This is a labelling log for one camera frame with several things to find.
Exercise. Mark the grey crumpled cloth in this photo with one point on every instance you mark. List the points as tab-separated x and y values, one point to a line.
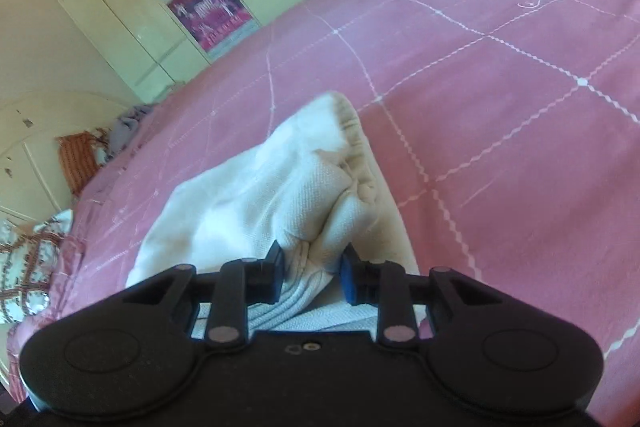
127	127

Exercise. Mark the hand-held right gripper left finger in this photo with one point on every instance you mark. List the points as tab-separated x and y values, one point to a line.
275	274

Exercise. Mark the white patterned pillow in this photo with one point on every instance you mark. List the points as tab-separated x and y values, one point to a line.
27	257

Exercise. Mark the white pants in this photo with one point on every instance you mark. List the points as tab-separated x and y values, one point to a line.
260	197

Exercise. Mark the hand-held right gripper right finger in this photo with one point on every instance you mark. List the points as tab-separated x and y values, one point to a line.
348	282

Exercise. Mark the pink wall poster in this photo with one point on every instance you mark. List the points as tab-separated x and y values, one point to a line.
215	14

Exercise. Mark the cream bed headboard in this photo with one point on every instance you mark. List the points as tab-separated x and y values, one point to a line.
35	142

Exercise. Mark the pink checked bed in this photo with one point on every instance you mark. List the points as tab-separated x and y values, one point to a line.
475	107

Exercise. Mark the orange striped pillow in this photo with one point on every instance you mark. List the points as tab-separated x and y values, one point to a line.
80	159

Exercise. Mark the cream wardrobe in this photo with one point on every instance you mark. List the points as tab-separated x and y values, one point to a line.
115	2

